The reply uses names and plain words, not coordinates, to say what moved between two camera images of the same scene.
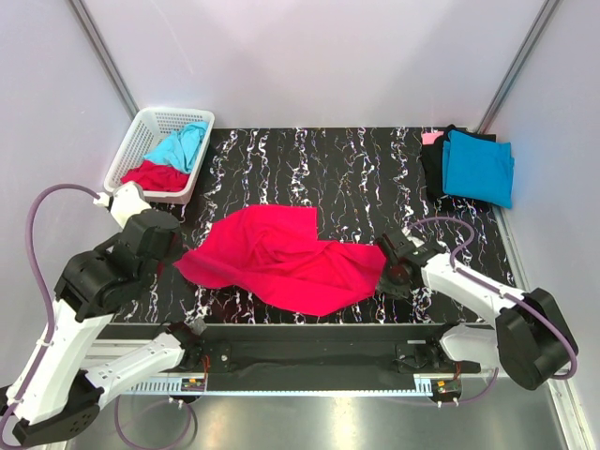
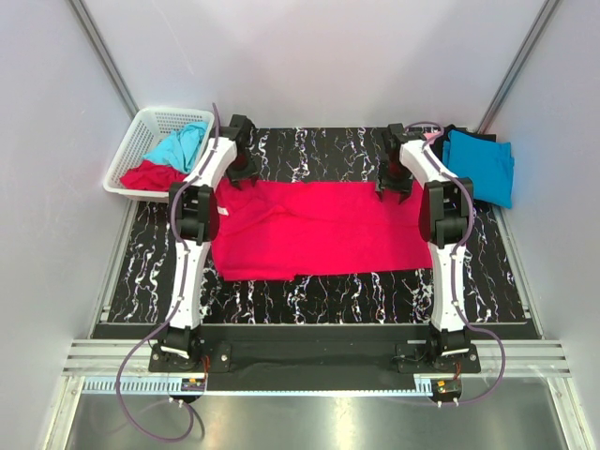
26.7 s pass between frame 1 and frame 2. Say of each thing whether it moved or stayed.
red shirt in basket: stayed
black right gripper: moved
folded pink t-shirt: stayed
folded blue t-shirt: stayed
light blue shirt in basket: stayed
